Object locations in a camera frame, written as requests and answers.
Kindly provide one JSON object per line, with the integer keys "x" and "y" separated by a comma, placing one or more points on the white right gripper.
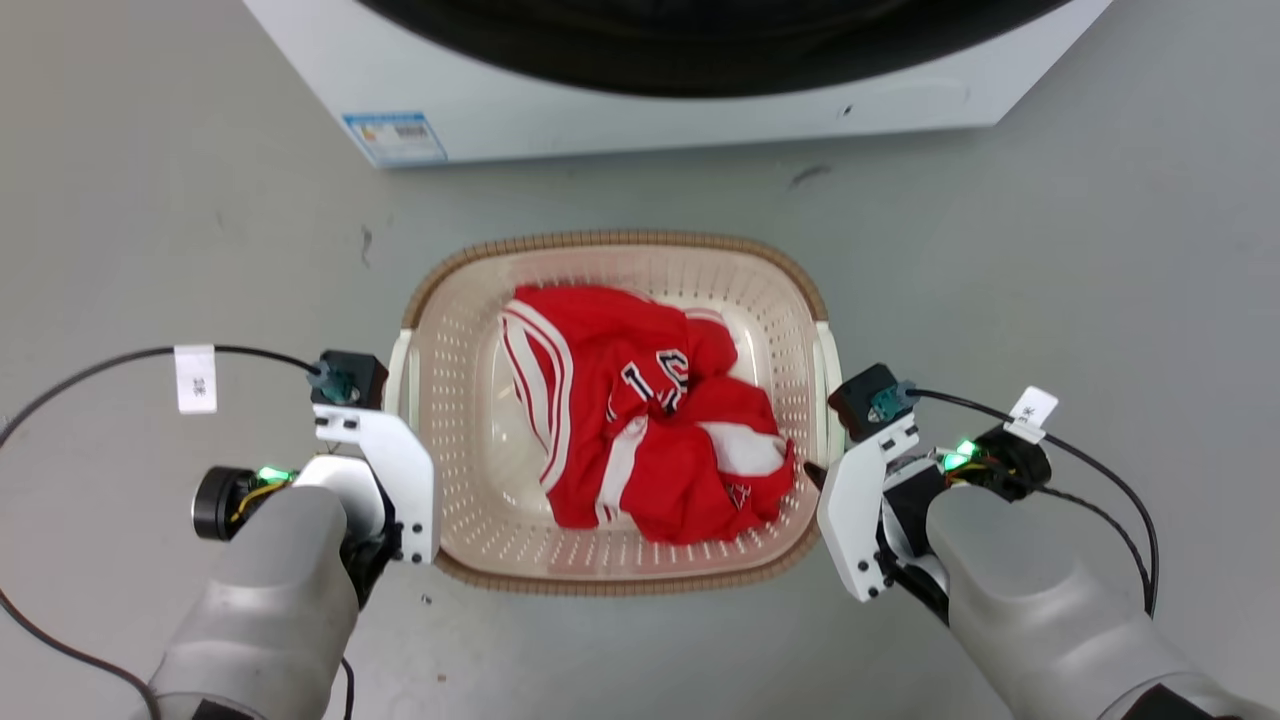
{"x": 850, "y": 510}

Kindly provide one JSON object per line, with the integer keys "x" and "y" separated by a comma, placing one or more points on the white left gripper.
{"x": 405, "y": 480}

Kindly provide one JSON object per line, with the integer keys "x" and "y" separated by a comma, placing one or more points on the beige plastic laundry basket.
{"x": 470, "y": 420}

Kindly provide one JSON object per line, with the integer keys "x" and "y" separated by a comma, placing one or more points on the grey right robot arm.
{"x": 1050, "y": 620}

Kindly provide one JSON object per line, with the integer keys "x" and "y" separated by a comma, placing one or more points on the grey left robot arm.
{"x": 270, "y": 600}

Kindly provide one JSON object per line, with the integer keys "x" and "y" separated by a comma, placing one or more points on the red and white jersey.
{"x": 640, "y": 420}

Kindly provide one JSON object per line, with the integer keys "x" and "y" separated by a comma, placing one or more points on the blue energy label sticker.
{"x": 396, "y": 138}

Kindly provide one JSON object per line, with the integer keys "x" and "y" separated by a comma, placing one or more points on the white washing machine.
{"x": 700, "y": 115}

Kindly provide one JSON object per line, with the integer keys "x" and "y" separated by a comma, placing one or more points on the black round washer door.
{"x": 700, "y": 50}

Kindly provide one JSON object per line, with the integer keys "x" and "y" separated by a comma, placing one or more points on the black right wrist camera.
{"x": 868, "y": 398}

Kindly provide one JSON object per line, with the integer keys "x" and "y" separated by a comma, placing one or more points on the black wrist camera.
{"x": 350, "y": 378}
{"x": 868, "y": 398}

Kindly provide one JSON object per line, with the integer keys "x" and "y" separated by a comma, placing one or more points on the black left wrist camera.
{"x": 350, "y": 378}

